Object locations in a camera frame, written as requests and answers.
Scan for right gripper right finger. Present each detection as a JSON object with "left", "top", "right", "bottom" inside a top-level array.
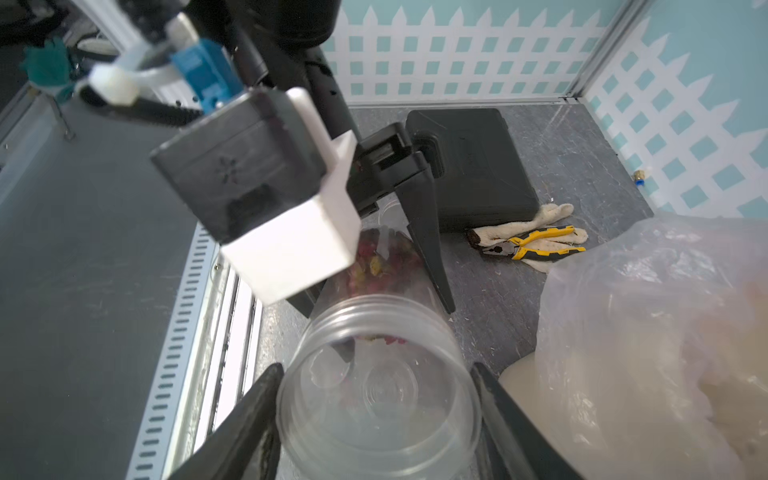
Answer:
[{"left": 470, "top": 362, "right": 581, "bottom": 479}]

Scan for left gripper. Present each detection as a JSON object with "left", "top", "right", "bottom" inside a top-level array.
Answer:
[{"left": 287, "top": 122, "right": 455, "bottom": 318}]

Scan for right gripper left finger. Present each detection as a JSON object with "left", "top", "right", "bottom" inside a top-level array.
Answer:
[{"left": 170, "top": 363, "right": 284, "bottom": 480}]

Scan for clear tea jar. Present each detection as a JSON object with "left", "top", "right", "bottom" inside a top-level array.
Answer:
[{"left": 277, "top": 196, "right": 481, "bottom": 479}]

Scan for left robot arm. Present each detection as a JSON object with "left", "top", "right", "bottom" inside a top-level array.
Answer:
[{"left": 76, "top": 1, "right": 455, "bottom": 314}]

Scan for rose buds in right jar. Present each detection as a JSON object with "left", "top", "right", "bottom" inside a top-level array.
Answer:
[{"left": 341, "top": 227, "right": 427, "bottom": 346}]

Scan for black plastic tool case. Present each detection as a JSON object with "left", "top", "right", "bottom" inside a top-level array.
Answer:
[{"left": 406, "top": 108, "right": 540, "bottom": 232}]

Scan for yellow black pliers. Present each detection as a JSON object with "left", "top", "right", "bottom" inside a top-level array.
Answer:
[{"left": 481, "top": 225, "right": 588, "bottom": 262}]

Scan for clear plastic bin liner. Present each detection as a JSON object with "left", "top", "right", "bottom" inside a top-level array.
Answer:
[{"left": 535, "top": 214, "right": 767, "bottom": 479}]

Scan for beige trash bin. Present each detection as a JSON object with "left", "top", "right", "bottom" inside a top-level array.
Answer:
[{"left": 500, "top": 282, "right": 767, "bottom": 479}]

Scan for white yellow work gloves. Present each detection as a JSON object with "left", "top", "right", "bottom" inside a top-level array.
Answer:
[{"left": 467, "top": 203, "right": 574, "bottom": 274}]

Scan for small yellow blue object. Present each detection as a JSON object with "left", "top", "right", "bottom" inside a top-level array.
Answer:
[{"left": 632, "top": 170, "right": 646, "bottom": 187}]

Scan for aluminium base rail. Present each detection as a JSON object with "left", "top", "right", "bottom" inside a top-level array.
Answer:
[{"left": 126, "top": 225, "right": 263, "bottom": 479}]

